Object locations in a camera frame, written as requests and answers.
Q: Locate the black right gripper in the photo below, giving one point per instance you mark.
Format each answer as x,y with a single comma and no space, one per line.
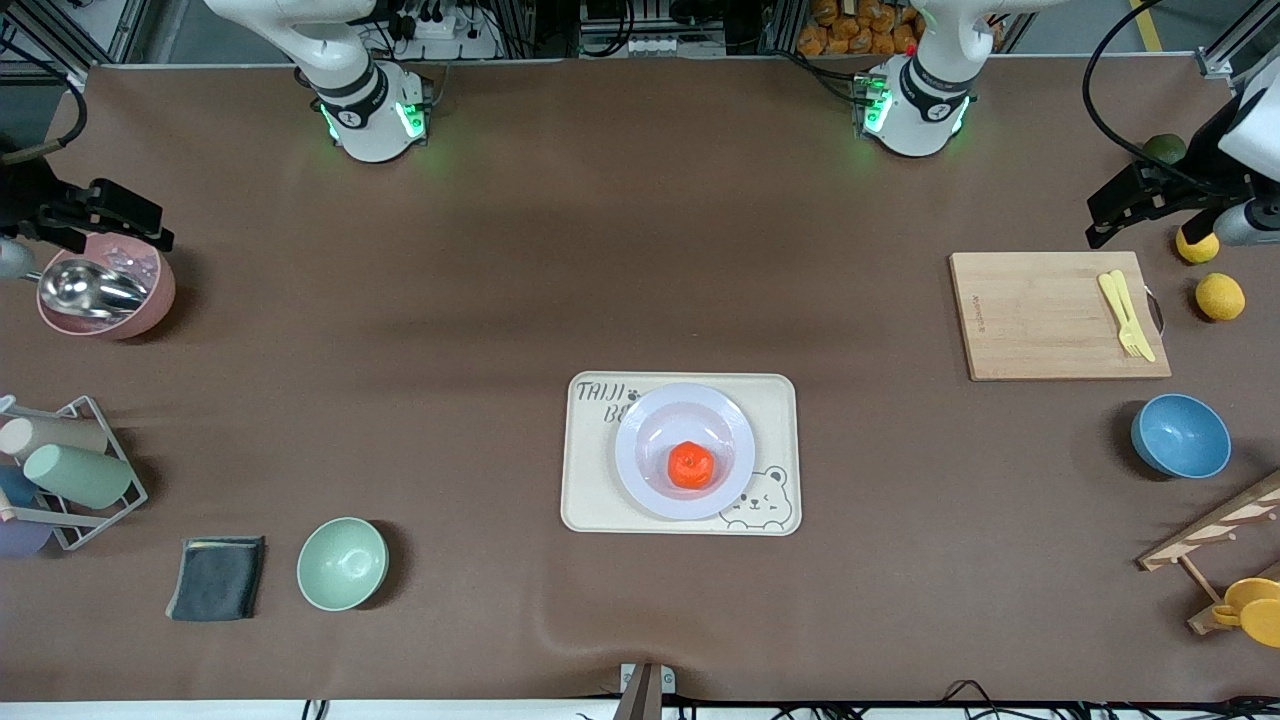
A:
28,195

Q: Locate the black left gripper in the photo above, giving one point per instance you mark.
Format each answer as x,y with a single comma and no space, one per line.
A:
1192,166

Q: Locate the white round plate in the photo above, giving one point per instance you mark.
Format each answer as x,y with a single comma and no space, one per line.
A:
680,410

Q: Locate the orange fruit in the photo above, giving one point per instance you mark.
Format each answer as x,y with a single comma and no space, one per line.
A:
691,466

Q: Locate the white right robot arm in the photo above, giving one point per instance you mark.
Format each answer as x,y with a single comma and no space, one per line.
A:
365,120

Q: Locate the yellow lemon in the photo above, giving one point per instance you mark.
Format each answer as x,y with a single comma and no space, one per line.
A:
1196,250
1220,297

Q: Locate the dark green lime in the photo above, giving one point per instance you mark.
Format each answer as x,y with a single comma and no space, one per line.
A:
1160,148

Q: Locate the clear ice cubes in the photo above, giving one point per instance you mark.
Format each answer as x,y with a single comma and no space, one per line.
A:
140,265

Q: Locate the shiny metal scoop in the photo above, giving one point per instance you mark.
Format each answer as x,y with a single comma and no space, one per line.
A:
85,288

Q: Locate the yellow plastic fork and knife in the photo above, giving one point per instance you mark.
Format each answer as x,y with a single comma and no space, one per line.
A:
1106,290

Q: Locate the pink ice bucket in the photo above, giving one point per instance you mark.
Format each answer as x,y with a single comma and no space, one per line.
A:
160,300

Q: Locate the yellow plastic fork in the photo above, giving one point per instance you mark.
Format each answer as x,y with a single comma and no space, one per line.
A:
1130,335

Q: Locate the wooden cutting board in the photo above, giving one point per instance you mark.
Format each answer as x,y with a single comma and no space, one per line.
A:
1040,320

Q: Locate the beige cup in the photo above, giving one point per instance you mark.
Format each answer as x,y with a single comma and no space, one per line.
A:
50,435

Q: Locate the blue bowl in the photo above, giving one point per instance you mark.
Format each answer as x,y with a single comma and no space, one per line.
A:
1180,435

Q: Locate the mint green cup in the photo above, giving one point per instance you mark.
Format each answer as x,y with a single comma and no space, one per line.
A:
80,475

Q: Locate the dark blue cup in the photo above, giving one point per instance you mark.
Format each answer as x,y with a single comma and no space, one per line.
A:
15,487

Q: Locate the wooden mug rack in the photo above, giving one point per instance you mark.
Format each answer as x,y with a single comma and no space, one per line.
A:
1200,530

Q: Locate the lavender cup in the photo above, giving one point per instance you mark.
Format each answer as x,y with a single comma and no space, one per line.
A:
20,538

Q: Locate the pile of brown bread rolls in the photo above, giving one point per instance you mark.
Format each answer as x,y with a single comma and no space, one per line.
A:
860,30

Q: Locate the grey folded cloth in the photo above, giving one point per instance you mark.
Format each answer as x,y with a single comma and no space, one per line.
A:
215,580

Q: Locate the white power strip with plugs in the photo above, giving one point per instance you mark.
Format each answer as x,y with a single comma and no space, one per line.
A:
450,40

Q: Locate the yellow mug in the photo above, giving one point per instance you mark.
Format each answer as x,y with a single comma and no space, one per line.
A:
1258,610

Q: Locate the mint green bowl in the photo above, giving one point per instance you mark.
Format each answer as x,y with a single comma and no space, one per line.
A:
342,565

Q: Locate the cream tray with bear print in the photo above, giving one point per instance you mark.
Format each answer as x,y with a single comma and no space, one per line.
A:
590,490

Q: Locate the aluminium frame profile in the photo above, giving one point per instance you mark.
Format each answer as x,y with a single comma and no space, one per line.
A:
1225,55
60,30

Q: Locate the metal table edge bracket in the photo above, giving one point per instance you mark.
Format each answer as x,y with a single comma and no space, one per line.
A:
642,695

